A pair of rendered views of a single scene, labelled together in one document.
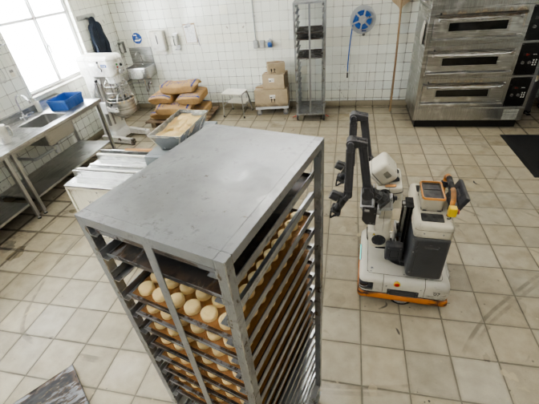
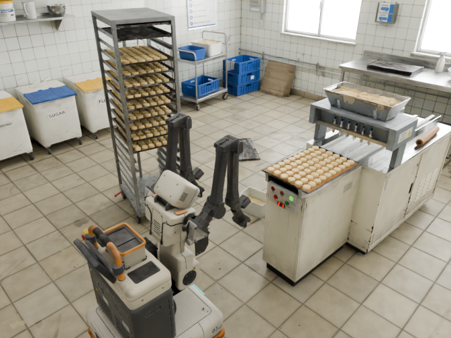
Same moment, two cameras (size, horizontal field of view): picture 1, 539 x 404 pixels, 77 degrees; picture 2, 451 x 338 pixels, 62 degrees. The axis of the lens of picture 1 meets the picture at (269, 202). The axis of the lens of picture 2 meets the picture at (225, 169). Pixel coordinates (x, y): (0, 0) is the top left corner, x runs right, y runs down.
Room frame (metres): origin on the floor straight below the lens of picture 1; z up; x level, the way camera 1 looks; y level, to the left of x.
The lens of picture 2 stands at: (3.17, -2.20, 2.20)
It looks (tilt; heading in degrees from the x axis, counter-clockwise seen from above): 29 degrees down; 121
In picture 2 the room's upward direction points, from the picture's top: straight up
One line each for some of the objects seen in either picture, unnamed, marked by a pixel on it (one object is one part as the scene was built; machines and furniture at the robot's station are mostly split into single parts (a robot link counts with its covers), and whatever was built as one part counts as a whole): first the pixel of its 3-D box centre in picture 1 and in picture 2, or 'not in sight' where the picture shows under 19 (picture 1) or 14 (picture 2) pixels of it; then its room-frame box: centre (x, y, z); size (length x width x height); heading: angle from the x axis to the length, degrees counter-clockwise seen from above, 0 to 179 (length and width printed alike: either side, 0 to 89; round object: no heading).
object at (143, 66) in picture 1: (143, 64); not in sight; (6.94, 2.13, 0.93); 0.99 x 0.38 x 1.09; 75
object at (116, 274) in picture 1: (181, 216); (156, 40); (1.00, 0.33, 1.59); 0.64 x 0.03 x 0.03; 150
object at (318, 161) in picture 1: (318, 298); (127, 131); (1.06, -0.19, 0.97); 0.03 x 0.03 x 1.70; 60
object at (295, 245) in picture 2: not in sight; (310, 214); (2.53, 0.19, 0.45); 0.70 x 0.34 x 0.90; 72
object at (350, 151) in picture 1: (349, 169); (184, 148); (1.90, -0.54, 1.18); 0.11 x 0.06 x 0.43; 163
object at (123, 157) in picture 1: (187, 160); (379, 148); (2.86, 0.73, 0.87); 2.01 x 0.03 x 0.07; 72
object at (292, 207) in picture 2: not in sight; (282, 197); (2.42, -0.16, 0.77); 0.24 x 0.04 x 0.14; 162
